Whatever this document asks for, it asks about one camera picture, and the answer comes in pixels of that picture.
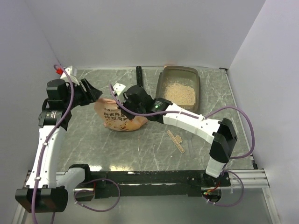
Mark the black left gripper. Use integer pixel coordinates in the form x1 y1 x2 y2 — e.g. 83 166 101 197
64 78 103 110

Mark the orange cat litter bag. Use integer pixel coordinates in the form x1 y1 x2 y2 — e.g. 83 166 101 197
94 98 148 132

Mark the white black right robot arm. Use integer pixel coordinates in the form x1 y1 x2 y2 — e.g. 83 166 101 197
114 84 237 186

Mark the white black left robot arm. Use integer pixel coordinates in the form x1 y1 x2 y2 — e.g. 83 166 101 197
15 78 102 213

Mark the beige clean litter pile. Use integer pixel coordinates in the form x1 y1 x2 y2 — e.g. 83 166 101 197
164 82 195 106

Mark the brown plastic litter box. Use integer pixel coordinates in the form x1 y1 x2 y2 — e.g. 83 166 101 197
156 66 200 112

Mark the black microphone with grey head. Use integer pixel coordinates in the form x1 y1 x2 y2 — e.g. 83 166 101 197
135 66 143 87

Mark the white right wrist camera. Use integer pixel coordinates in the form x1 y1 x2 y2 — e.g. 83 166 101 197
113 83 127 102

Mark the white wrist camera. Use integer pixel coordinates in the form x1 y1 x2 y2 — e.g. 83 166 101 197
54 65 78 85
113 83 127 102

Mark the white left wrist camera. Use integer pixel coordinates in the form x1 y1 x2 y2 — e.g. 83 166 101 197
54 65 78 85

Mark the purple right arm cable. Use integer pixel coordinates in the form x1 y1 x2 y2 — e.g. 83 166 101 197
110 85 255 208

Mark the aluminium frame rail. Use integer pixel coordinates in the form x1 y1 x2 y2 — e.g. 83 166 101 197
225 69 270 189

